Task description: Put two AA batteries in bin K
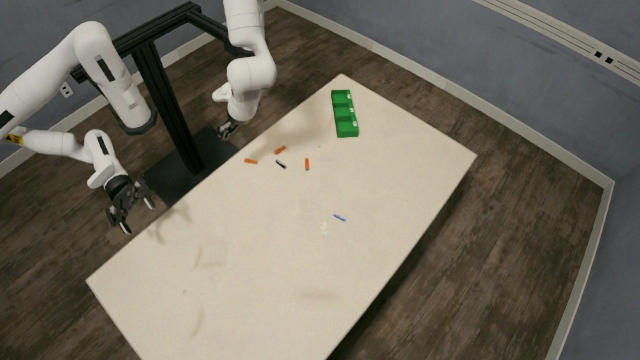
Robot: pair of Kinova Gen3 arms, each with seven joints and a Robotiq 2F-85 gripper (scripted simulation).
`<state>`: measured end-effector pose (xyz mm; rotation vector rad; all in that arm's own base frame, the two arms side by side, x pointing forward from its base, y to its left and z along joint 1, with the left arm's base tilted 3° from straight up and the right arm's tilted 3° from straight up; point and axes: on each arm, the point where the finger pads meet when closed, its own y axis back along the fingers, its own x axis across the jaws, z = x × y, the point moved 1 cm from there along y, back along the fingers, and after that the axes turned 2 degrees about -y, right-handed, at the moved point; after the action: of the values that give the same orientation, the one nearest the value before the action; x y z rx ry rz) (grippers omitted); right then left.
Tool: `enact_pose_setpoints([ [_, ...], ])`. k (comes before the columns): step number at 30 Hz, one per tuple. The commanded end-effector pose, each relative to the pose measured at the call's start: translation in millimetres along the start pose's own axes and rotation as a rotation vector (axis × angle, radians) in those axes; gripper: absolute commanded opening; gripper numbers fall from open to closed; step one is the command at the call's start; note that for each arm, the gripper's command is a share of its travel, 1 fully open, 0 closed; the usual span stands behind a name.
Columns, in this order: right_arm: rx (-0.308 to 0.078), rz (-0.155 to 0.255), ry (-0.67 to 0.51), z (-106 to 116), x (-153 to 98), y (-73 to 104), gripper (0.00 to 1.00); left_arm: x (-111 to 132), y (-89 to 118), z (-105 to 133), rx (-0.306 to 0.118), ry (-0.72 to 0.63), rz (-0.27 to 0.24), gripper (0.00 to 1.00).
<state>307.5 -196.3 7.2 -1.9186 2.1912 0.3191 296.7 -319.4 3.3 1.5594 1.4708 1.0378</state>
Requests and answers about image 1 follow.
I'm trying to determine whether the green three-compartment tray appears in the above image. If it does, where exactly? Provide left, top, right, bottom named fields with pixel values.
left=331, top=89, right=359, bottom=138

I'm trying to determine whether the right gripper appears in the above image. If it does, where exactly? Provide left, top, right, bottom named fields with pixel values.
left=105, top=174, right=156, bottom=234

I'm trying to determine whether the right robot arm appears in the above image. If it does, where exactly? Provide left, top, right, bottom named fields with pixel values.
left=0, top=21, right=151, bottom=189

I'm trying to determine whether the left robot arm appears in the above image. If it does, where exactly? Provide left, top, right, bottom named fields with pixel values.
left=213, top=0, right=277, bottom=121

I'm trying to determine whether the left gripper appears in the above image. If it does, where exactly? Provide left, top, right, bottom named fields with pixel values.
left=216, top=102, right=261, bottom=141

